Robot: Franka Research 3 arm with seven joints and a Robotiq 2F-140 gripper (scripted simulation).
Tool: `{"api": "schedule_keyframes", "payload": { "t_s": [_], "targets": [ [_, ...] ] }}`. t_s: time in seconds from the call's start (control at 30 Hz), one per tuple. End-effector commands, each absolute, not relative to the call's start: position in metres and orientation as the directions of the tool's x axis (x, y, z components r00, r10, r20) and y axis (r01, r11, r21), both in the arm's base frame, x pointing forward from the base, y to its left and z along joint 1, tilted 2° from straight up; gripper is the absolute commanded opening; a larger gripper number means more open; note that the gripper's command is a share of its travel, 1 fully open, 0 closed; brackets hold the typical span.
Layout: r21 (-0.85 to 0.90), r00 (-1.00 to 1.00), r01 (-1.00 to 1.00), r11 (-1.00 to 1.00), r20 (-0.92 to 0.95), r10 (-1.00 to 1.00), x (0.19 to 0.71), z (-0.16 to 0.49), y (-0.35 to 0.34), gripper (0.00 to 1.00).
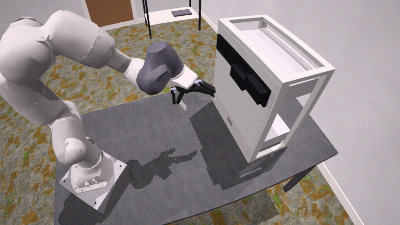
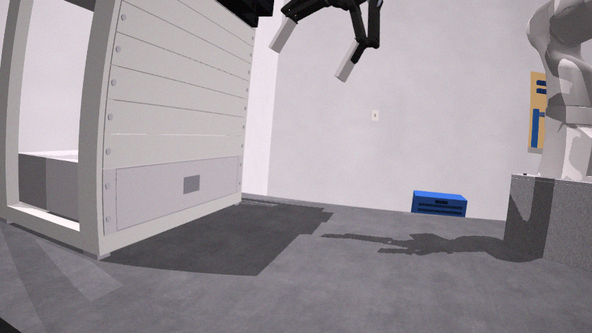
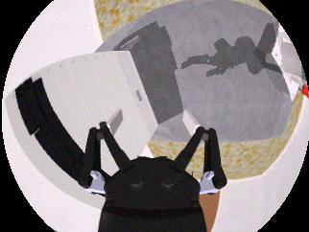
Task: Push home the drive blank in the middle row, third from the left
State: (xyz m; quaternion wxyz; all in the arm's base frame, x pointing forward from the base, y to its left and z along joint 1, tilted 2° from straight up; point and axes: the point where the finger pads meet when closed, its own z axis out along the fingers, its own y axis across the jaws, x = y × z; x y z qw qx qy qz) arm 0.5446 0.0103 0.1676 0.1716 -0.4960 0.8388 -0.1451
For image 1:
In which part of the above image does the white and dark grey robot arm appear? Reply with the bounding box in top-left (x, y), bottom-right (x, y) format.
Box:
top-left (0, 10), bottom-right (198, 194)

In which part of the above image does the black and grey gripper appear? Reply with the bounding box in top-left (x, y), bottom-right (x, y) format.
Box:
top-left (171, 78), bottom-right (216, 111)

